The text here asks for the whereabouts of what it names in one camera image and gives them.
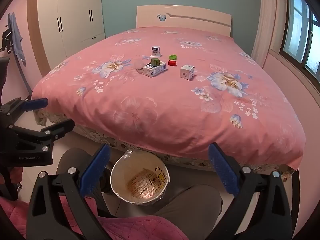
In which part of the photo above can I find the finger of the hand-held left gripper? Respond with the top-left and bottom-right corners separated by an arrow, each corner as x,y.
0,97 -> 49,128
11,119 -> 75,153

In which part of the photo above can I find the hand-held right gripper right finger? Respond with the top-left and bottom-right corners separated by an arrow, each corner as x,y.
207,142 -> 293,240

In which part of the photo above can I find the pink curtain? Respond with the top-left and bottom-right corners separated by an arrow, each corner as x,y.
251,0 -> 288,68

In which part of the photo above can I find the floral mattress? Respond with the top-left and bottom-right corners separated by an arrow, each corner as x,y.
35,110 -> 298,183

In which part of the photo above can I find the person's left hand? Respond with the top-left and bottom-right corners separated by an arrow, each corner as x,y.
10,167 -> 23,185

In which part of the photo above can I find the dark framed window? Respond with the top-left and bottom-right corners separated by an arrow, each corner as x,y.
280,0 -> 320,80

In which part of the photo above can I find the white paper bowl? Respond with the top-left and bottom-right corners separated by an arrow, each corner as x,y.
110,150 -> 170,204

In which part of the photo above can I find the long white box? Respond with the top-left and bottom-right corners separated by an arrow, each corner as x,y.
143,61 -> 167,77

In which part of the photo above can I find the white bed headboard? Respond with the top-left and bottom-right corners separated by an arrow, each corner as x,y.
136,4 -> 232,37

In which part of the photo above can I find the white wardrobe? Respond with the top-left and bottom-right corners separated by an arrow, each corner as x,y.
37,0 -> 105,70

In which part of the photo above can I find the white milk carton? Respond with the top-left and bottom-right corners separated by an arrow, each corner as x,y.
180,64 -> 195,80

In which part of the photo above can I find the blue hanging cloth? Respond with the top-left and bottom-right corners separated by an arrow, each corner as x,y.
9,12 -> 27,67

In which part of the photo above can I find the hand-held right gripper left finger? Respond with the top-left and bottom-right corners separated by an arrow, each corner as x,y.
26,144 -> 112,240

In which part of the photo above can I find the pink floral blanket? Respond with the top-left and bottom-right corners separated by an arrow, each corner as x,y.
32,27 -> 307,172

